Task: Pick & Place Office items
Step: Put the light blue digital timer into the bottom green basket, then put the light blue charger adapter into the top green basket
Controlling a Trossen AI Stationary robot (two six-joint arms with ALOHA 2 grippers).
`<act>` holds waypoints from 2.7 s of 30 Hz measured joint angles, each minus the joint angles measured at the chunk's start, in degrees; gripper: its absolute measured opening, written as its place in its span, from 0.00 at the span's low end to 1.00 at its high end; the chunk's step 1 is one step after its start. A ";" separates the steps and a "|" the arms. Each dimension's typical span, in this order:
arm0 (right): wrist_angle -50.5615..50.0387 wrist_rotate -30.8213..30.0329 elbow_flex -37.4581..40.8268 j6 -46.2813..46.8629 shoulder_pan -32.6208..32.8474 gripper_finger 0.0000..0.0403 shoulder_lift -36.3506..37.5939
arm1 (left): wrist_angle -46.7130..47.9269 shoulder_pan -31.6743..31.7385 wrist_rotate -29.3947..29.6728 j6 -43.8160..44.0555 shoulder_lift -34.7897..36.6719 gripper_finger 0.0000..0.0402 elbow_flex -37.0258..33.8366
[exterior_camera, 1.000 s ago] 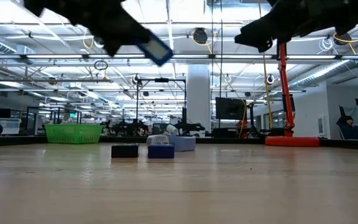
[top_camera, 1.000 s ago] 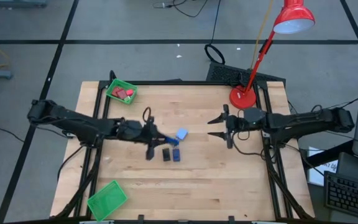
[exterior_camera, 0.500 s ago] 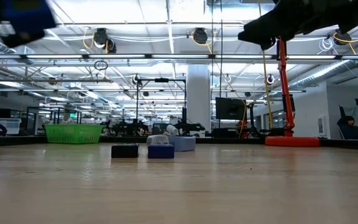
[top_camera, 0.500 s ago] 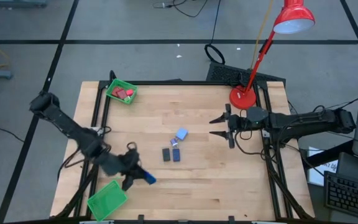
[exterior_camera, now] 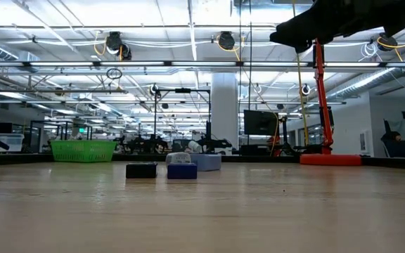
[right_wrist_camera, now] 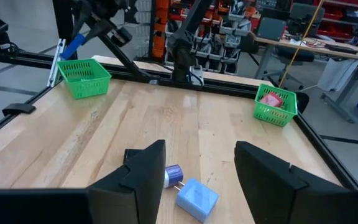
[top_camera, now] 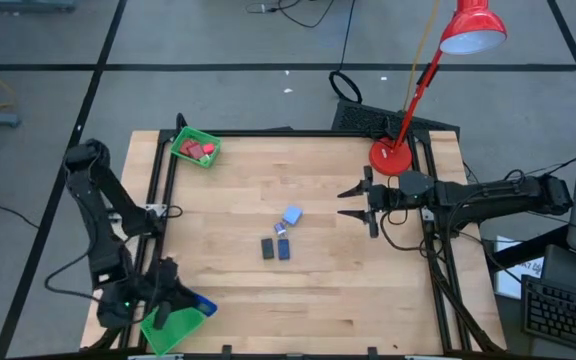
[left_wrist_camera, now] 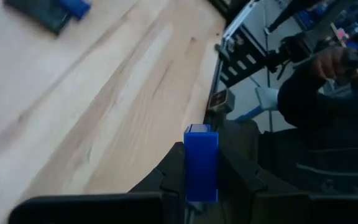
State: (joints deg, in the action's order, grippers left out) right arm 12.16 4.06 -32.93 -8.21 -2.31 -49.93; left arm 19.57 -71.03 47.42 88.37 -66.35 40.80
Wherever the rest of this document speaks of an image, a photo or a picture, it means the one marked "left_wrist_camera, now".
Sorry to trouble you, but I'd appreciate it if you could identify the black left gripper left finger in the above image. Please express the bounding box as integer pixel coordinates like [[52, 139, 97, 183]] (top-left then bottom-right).
[[7, 141, 186, 224]]

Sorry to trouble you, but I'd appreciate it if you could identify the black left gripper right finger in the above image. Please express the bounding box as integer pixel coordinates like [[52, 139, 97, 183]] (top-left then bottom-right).
[[218, 144, 358, 224]]

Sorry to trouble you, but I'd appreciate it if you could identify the bright blue rectangular box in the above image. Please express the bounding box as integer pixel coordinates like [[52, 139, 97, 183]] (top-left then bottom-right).
[[183, 123, 219, 203]]

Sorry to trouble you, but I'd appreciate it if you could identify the black rectangular device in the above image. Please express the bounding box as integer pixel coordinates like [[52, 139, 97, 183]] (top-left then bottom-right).
[[3, 0, 74, 35]]

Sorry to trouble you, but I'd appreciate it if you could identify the person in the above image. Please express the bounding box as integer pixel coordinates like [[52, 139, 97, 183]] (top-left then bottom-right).
[[277, 67, 358, 194]]

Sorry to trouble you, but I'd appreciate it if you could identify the black slotted panel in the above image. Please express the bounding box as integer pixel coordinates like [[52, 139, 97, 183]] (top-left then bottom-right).
[[219, 24, 269, 88]]

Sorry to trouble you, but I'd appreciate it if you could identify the person's hand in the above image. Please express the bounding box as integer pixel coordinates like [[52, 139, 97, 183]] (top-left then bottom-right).
[[312, 45, 351, 80]]

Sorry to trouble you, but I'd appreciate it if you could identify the white aluminium bar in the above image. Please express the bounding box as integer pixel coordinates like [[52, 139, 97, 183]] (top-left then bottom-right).
[[224, 0, 258, 42]]

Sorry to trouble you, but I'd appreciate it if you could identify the table-level camera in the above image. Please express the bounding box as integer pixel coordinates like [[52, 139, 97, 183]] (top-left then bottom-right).
[[208, 89, 236, 114]]

